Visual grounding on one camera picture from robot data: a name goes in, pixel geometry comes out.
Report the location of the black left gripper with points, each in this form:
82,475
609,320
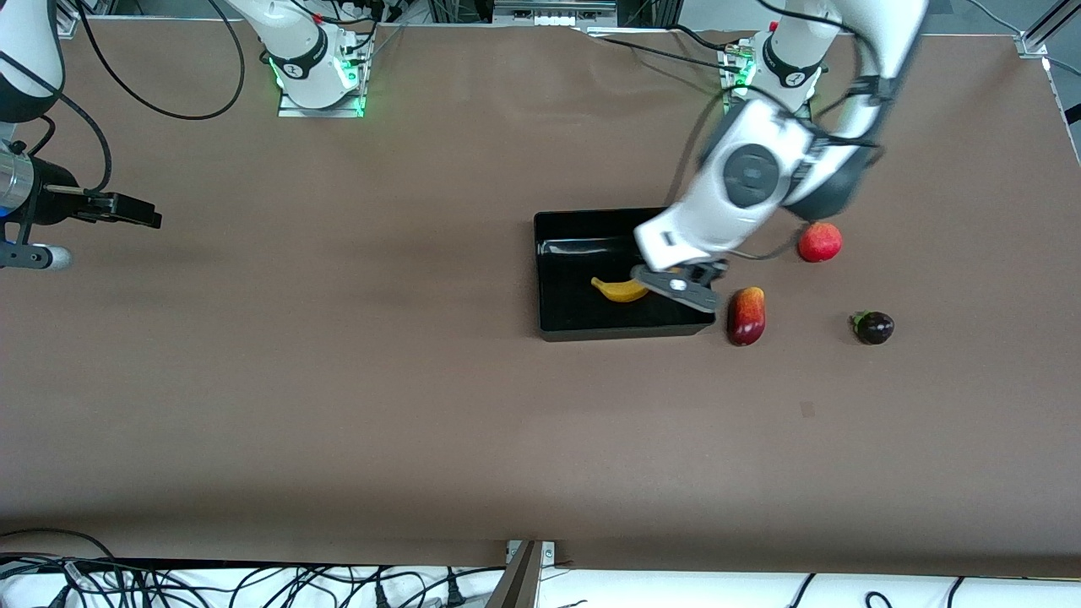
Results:
697,274

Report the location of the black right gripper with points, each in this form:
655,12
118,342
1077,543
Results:
56,199

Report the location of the yellow banana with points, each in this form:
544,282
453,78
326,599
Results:
621,293

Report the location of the black plastic tray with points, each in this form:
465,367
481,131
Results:
583,319

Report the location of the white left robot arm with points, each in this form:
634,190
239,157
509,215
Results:
878,34

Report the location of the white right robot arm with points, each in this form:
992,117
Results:
25,51

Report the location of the red yellow mango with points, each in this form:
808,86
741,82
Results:
746,317

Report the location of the red pomegranate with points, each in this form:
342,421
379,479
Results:
821,243

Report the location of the dark purple eggplant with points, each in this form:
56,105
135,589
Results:
876,328

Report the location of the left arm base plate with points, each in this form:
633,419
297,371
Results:
731,59

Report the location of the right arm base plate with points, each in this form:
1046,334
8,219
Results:
321,111

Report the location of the silver aluminium rail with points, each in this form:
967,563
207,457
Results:
549,13

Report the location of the dark stand post with bracket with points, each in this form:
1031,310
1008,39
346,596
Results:
517,583

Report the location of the aluminium table frame corner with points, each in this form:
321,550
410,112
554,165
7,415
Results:
1032,42

